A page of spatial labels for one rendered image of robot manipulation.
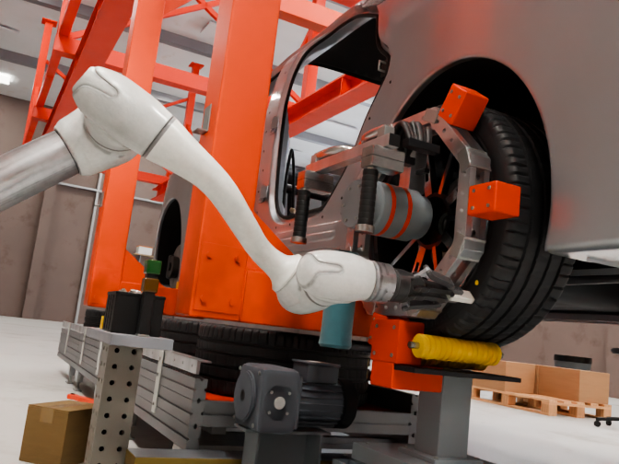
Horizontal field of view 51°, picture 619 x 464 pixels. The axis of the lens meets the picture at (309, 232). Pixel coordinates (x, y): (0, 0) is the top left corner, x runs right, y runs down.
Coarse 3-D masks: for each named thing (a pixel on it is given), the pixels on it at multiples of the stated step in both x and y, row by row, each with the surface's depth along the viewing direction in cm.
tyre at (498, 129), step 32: (480, 128) 162; (512, 128) 160; (512, 160) 151; (544, 160) 157; (544, 192) 153; (512, 224) 147; (544, 224) 151; (512, 256) 148; (544, 256) 152; (480, 288) 152; (512, 288) 152; (544, 288) 156; (416, 320) 172; (448, 320) 160; (480, 320) 156; (512, 320) 161
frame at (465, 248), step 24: (408, 120) 176; (432, 120) 166; (456, 144) 156; (480, 168) 151; (456, 216) 151; (360, 240) 196; (456, 240) 149; (480, 240) 149; (456, 264) 150; (384, 312) 171; (408, 312) 161; (432, 312) 159
